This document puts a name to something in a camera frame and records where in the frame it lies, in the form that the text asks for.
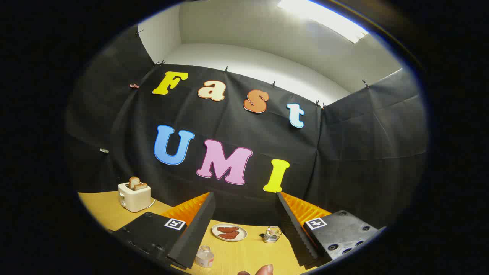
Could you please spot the red meat slice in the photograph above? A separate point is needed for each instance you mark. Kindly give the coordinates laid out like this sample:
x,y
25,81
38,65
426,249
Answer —
x,y
227,229
229,235

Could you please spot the toast slice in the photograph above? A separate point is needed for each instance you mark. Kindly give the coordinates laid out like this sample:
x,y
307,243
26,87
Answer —
x,y
133,181
140,186

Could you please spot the cream toaster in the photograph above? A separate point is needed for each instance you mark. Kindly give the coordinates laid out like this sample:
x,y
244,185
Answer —
x,y
133,198

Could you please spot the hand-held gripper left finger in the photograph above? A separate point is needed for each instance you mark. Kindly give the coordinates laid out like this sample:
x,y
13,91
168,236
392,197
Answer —
x,y
195,229

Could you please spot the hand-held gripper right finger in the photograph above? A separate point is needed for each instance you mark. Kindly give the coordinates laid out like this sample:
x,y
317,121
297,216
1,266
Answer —
x,y
292,229

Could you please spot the clear plastic juice bottle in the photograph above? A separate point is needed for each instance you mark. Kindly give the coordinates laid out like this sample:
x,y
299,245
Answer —
x,y
204,256

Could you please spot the wooden table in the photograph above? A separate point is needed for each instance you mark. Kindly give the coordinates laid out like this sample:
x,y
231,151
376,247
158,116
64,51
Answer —
x,y
244,256

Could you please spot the white round plate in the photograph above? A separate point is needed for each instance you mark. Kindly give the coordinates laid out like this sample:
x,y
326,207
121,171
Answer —
x,y
242,235

